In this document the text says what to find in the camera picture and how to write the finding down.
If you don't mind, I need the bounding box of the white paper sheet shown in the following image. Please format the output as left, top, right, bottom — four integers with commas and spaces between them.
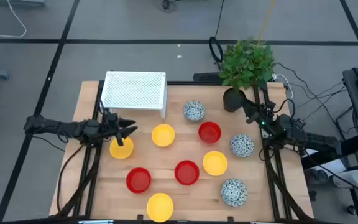
303, 148, 347, 177

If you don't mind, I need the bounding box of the white power adapter cable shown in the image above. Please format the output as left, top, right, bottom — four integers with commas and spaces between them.
273, 73, 295, 102

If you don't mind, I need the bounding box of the white perforated metal shelf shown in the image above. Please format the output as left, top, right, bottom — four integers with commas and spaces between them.
100, 70, 168, 119

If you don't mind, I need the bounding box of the black desk beam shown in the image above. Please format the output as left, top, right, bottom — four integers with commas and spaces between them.
301, 133, 358, 170

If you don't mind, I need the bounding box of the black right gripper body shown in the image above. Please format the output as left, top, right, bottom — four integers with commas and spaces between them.
252, 101, 277, 126

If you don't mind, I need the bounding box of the green leafy plant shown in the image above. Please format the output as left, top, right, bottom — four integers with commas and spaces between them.
218, 37, 276, 91

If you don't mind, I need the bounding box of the teal patterned mini bowl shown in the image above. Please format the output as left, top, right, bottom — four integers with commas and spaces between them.
220, 177, 249, 208
183, 100, 206, 122
229, 133, 255, 158

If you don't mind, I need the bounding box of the yellow hanging cable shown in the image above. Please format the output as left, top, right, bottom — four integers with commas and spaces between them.
257, 0, 276, 44

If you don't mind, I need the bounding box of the black power box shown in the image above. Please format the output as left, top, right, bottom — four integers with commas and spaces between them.
193, 72, 223, 83

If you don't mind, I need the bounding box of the black aluminium table frame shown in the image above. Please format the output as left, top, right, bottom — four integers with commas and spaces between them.
54, 80, 315, 224

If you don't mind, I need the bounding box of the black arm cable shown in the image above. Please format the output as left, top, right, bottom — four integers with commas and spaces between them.
56, 143, 86, 214

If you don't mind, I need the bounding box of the black chair base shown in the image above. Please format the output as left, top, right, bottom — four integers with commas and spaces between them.
159, 0, 176, 13

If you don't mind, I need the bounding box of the yellow plastic mini bowl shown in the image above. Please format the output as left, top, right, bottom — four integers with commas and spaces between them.
146, 192, 175, 223
109, 136, 134, 160
151, 123, 176, 147
202, 150, 229, 177

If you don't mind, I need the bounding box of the white floor cable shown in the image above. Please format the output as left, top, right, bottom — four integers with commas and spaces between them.
0, 0, 27, 39

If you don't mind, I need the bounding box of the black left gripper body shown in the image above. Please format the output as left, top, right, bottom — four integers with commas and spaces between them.
101, 111, 126, 147

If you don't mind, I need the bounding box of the red plastic mini bowl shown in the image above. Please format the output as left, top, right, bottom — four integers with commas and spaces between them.
174, 159, 200, 186
126, 167, 152, 194
198, 121, 223, 144

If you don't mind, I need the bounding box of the black plant pot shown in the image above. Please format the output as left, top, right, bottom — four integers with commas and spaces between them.
222, 87, 247, 113

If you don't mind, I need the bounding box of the black coiled cable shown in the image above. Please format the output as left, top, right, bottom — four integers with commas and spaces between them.
208, 0, 226, 65

